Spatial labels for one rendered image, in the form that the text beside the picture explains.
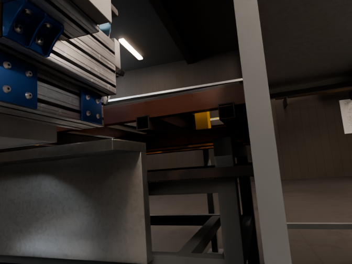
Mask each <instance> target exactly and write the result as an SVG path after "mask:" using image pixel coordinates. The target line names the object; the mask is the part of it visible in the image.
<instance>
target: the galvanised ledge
mask: <svg viewBox="0 0 352 264"><path fill-rule="evenodd" d="M139 151H144V152H146V143H144V142H136V141H128V140H120V139H113V138H112V139H104V140H96V141H87V142H80V143H74V144H66V145H58V146H50V147H42V148H34V149H26V150H17V151H9V152H1V153H0V166H6V165H11V164H22V163H32V162H42V161H52V160H62V159H72V158H82V157H92V156H102V155H112V154H118V153H128V152H139Z"/></svg>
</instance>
